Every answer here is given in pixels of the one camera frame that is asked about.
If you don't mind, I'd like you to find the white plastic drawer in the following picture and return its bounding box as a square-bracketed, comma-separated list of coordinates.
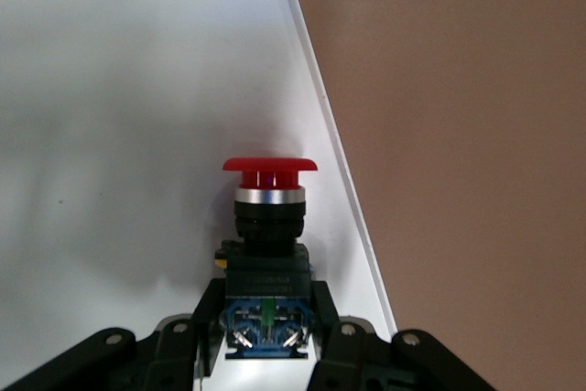
[0, 0, 399, 391]

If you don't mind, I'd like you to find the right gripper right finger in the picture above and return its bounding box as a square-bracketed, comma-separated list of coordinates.
[309, 279, 495, 391]

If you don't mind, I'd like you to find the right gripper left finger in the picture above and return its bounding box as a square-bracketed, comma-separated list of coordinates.
[0, 278, 228, 391]

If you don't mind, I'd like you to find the red mushroom push button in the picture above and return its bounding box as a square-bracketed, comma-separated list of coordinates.
[213, 156, 320, 360]

